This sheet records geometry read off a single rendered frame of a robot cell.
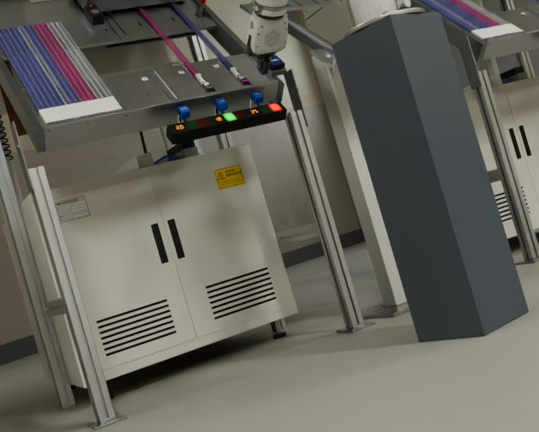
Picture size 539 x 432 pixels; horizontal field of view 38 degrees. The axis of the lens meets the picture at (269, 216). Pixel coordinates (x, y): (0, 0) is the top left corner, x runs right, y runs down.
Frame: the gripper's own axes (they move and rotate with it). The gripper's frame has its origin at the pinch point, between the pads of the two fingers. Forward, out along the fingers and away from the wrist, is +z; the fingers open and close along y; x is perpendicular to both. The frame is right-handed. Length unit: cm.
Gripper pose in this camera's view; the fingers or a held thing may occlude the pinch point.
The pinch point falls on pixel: (263, 65)
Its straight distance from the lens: 209.5
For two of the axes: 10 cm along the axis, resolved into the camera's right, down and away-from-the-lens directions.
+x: -5.0, -6.0, 6.3
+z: -1.1, 7.6, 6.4
